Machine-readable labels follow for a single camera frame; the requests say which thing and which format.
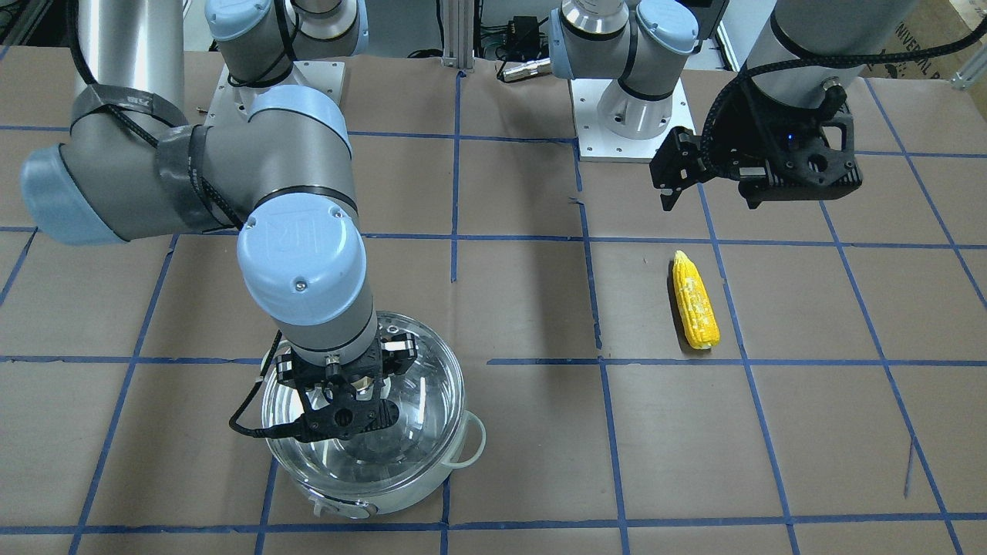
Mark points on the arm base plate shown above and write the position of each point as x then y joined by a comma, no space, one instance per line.
312,89
614,127

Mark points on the aluminium frame post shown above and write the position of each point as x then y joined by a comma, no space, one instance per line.
458,24

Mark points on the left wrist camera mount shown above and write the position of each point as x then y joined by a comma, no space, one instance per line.
802,154

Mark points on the yellow corn cob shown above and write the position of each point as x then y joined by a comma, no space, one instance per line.
694,306

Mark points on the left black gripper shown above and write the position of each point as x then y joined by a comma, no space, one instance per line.
740,144

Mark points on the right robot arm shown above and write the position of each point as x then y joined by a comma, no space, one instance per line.
280,173

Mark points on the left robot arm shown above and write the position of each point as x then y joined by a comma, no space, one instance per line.
644,46

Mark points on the glass pot lid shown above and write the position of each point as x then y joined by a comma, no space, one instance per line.
409,432

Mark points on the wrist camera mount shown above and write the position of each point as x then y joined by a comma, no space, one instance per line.
344,417
802,154

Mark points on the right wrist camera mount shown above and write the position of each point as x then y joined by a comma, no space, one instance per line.
344,417

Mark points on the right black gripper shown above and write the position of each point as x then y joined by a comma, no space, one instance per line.
288,371

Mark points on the black power adapter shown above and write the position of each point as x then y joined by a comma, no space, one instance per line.
523,34

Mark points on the brown paper table cover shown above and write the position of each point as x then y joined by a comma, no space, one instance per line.
843,410

